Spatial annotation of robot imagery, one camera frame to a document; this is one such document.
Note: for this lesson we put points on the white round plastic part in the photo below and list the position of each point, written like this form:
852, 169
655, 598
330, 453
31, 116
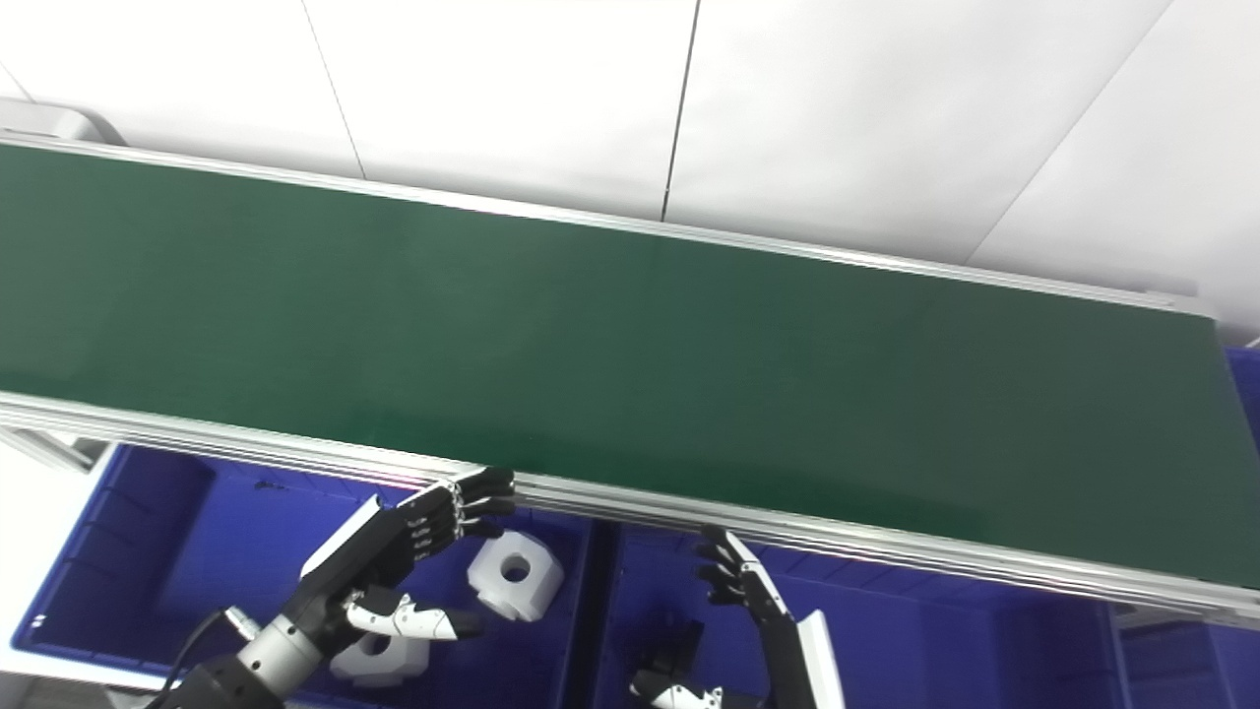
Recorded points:
514, 576
379, 665

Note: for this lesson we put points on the blue plastic bin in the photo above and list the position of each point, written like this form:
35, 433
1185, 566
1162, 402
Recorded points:
935, 640
1201, 670
167, 551
1245, 394

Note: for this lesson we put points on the green conveyor belt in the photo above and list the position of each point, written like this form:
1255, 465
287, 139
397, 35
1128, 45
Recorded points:
591, 345
689, 512

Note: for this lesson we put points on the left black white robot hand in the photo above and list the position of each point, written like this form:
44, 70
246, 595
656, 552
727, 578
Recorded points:
369, 556

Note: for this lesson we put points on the grey conveyor end cap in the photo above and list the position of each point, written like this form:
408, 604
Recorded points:
54, 120

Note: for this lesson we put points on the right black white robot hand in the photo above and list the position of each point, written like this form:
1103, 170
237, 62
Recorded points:
792, 660

